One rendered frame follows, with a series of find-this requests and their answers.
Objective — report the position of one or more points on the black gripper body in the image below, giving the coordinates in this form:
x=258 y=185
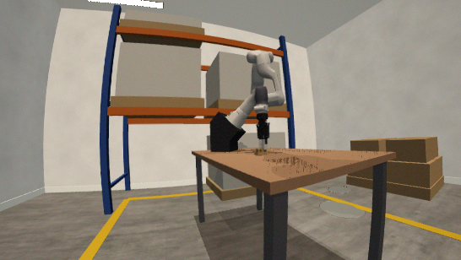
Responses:
x=262 y=117

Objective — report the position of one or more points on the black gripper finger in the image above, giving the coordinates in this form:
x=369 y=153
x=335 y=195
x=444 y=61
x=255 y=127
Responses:
x=260 y=135
x=265 y=134

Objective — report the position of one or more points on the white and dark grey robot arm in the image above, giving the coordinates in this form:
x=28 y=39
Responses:
x=262 y=99

